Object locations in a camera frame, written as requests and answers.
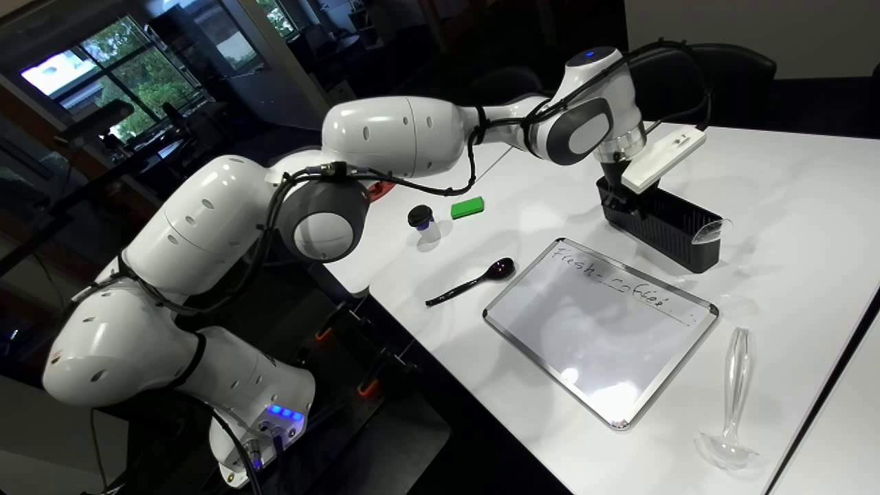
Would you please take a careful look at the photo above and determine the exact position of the clear cup with black lid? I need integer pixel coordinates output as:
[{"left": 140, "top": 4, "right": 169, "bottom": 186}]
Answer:
[{"left": 403, "top": 199, "right": 446, "bottom": 252}]

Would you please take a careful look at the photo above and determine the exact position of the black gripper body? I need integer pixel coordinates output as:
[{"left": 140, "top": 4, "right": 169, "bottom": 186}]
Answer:
[{"left": 596, "top": 151, "right": 646, "bottom": 191}]

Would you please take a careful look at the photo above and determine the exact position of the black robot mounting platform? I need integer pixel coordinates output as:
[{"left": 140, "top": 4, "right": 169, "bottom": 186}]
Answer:
[{"left": 125, "top": 264, "right": 453, "bottom": 495}]

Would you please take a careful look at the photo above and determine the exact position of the clear plastic spoon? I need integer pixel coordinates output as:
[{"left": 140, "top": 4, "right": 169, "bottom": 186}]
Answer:
[{"left": 695, "top": 323, "right": 765, "bottom": 474}]

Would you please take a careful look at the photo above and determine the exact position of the black plastic spoon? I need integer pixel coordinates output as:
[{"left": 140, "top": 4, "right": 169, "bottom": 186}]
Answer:
[{"left": 422, "top": 256, "right": 520, "bottom": 311}]

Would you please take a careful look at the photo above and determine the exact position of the black chair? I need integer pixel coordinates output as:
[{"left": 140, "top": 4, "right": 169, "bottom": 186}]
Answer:
[{"left": 641, "top": 40, "right": 781, "bottom": 129}]

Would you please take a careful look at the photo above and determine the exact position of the silver metal tray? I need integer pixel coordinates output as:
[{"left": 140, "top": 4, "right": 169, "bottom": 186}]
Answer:
[{"left": 480, "top": 232, "right": 723, "bottom": 432}]

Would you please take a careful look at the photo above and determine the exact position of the green rectangular block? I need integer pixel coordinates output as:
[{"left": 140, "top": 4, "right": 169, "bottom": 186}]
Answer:
[{"left": 447, "top": 191, "right": 487, "bottom": 221}]

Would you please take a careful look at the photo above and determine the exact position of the black cutlery box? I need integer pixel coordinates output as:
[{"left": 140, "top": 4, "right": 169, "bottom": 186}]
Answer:
[{"left": 593, "top": 173, "right": 726, "bottom": 274}]

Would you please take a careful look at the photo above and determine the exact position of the orange black clamp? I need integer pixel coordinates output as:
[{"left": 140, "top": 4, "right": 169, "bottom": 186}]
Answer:
[
  {"left": 314, "top": 298, "right": 371, "bottom": 352},
  {"left": 355, "top": 348, "right": 418, "bottom": 404}
]

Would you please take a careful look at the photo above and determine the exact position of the lit monitor screen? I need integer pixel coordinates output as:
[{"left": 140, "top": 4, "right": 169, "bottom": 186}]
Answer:
[{"left": 19, "top": 45, "right": 102, "bottom": 99}]

